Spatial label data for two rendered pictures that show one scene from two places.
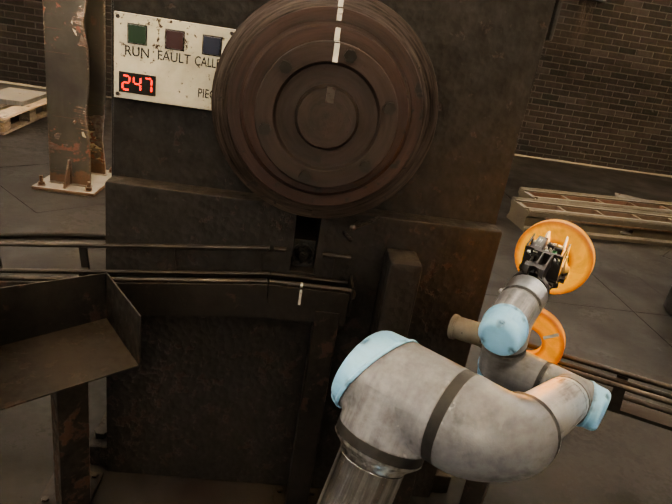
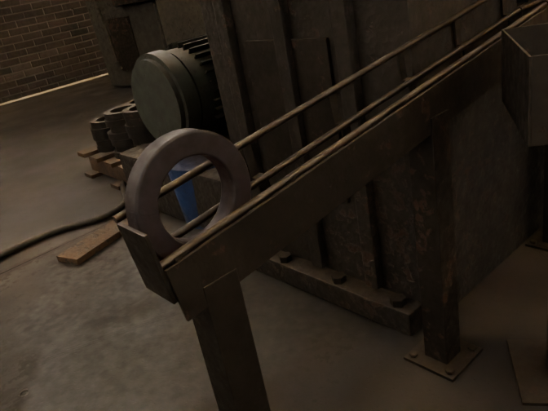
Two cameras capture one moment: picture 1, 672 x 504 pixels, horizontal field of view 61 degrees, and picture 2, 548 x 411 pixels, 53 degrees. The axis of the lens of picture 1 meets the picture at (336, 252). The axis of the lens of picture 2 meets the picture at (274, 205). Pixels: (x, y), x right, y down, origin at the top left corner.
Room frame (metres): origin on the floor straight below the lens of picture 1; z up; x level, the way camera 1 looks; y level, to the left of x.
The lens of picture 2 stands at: (0.48, 1.43, 0.91)
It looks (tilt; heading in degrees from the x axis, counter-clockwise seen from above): 24 degrees down; 328
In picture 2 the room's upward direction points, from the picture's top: 11 degrees counter-clockwise
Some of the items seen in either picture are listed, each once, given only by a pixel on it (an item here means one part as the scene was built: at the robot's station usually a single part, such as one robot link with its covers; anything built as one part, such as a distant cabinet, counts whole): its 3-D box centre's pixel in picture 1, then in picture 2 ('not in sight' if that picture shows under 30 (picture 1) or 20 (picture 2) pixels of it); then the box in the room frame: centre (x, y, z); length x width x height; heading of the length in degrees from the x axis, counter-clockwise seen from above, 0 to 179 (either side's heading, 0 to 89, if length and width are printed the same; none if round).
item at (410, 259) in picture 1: (394, 299); not in sight; (1.27, -0.16, 0.68); 0.11 x 0.08 x 0.24; 6
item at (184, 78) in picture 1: (174, 63); not in sight; (1.31, 0.42, 1.15); 0.26 x 0.02 x 0.18; 96
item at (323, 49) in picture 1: (326, 116); not in sight; (1.13, 0.06, 1.11); 0.28 x 0.06 x 0.28; 96
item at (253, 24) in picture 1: (325, 109); not in sight; (1.23, 0.07, 1.11); 0.47 x 0.06 x 0.47; 96
